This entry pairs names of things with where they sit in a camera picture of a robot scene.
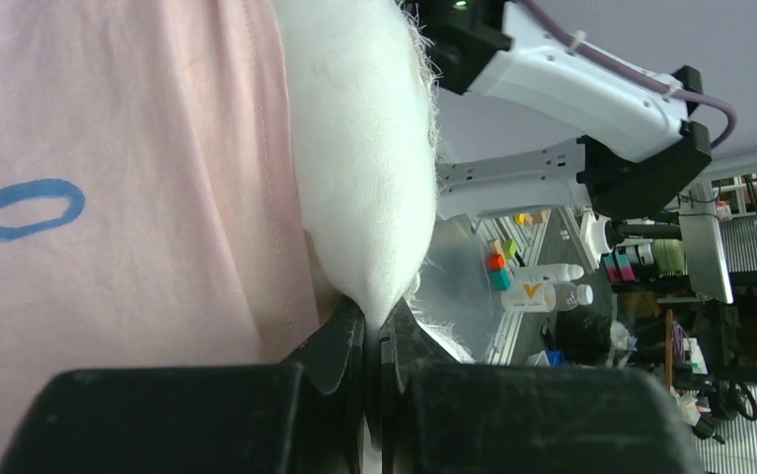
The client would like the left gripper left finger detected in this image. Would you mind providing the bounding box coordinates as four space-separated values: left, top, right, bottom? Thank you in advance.
0 299 365 473

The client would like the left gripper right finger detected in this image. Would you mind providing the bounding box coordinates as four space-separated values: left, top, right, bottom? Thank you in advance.
379 302 703 473

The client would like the pink pillowcase with blue print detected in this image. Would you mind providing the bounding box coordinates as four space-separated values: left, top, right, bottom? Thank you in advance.
0 1 318 457

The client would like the white pillow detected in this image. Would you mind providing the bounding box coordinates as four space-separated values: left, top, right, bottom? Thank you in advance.
271 0 474 452

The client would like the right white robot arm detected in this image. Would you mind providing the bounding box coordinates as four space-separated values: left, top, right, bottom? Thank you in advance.
412 1 712 219

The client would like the teal cube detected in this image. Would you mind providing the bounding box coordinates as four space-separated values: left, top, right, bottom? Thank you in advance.
488 269 511 291

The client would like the white bottle with orange logo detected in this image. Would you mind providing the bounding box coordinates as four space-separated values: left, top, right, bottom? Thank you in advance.
500 264 585 313

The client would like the orange cube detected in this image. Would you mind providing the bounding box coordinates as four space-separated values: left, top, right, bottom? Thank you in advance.
488 253 506 272

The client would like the clear plastic bottle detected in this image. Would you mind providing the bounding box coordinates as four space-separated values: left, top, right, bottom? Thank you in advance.
553 281 594 311

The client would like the green cube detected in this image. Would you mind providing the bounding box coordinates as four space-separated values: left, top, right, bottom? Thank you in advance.
501 239 518 260

